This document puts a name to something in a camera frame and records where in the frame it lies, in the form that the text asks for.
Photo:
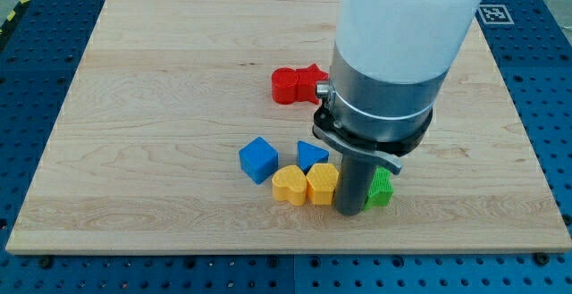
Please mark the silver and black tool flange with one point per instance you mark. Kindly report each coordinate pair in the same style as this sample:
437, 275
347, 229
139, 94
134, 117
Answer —
372, 122

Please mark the white fiducial marker tag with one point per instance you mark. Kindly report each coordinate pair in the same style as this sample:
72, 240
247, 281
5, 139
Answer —
495, 14

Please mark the yellow hexagon block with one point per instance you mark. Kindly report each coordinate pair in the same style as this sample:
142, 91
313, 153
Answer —
321, 183

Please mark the wooden board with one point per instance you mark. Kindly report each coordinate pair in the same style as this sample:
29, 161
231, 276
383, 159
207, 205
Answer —
144, 155

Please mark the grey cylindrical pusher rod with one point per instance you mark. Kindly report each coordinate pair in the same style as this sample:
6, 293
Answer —
353, 185

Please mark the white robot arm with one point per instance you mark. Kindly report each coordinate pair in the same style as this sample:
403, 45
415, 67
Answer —
389, 60

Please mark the yellow heart block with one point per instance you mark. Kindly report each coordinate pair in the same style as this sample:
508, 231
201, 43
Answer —
290, 184

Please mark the red cylinder block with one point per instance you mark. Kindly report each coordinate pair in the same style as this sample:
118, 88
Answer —
284, 86

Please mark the green star block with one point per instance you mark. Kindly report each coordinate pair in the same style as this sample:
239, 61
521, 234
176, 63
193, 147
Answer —
380, 191

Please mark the blue triangle block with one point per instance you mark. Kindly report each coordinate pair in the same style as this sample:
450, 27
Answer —
308, 155

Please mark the red star block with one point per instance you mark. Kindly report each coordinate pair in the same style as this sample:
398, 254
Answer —
308, 77

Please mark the blue cube block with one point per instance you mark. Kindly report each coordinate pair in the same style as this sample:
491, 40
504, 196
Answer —
259, 160

